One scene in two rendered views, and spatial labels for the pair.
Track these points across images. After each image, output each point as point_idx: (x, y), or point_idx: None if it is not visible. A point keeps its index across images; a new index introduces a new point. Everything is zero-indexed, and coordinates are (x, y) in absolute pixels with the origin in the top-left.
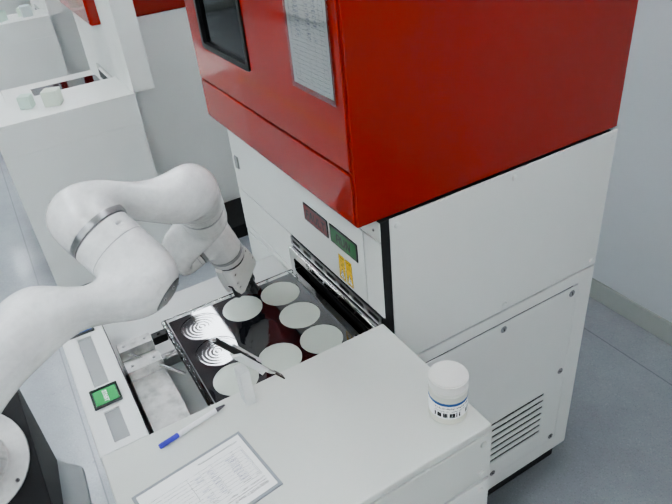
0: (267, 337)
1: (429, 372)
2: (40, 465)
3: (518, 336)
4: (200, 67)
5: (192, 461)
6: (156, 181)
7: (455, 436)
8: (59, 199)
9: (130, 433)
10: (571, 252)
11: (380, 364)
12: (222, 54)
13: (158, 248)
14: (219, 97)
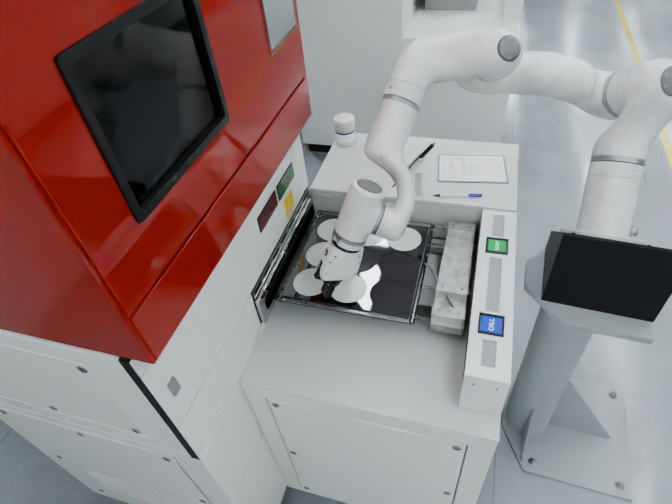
0: None
1: (349, 121)
2: (554, 233)
3: None
4: (129, 293)
5: (469, 181)
6: (445, 35)
7: (357, 134)
8: (512, 31)
9: (493, 215)
10: None
11: (341, 171)
12: (187, 162)
13: None
14: (181, 264)
